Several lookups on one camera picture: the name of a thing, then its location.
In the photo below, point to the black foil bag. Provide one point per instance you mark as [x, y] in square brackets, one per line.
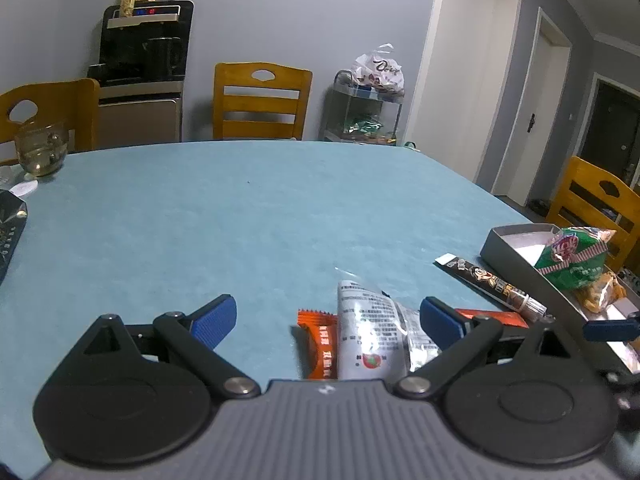
[10, 235]

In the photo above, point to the grey cardboard box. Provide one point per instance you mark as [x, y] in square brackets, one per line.
[505, 255]

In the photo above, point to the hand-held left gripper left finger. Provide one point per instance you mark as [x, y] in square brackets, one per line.
[215, 317]

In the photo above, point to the clear peanut snack packet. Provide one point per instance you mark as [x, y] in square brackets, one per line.
[600, 292]

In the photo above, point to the white plastic bag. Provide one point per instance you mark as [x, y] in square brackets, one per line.
[380, 70]

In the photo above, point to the black brown snack tube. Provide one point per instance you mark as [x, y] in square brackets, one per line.
[480, 277]

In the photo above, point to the wooden chair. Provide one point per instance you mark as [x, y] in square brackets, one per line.
[575, 175]
[75, 95]
[235, 75]

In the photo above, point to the black kettle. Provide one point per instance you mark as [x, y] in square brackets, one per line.
[162, 57]

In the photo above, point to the black water dispenser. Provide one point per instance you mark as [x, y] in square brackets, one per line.
[130, 50]

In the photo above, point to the glass bowl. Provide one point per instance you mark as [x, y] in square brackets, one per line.
[42, 152]

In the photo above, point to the orange snack packet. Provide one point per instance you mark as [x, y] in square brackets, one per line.
[320, 345]
[505, 317]

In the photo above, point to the green snack bag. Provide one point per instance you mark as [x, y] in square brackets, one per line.
[575, 270]

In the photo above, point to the white lid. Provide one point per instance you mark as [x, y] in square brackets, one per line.
[25, 188]

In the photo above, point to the glass trolley cart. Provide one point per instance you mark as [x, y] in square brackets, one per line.
[360, 110]

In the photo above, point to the silver white snack packet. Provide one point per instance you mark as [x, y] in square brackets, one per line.
[365, 330]

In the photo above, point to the white door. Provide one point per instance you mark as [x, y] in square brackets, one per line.
[540, 85]
[460, 60]

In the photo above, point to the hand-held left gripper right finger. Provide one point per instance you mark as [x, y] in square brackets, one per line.
[440, 320]

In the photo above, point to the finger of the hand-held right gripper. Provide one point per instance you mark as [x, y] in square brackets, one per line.
[622, 377]
[610, 330]

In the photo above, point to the clear jar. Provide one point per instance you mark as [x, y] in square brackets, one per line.
[128, 2]

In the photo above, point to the dark entry door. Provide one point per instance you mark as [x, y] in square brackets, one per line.
[612, 130]

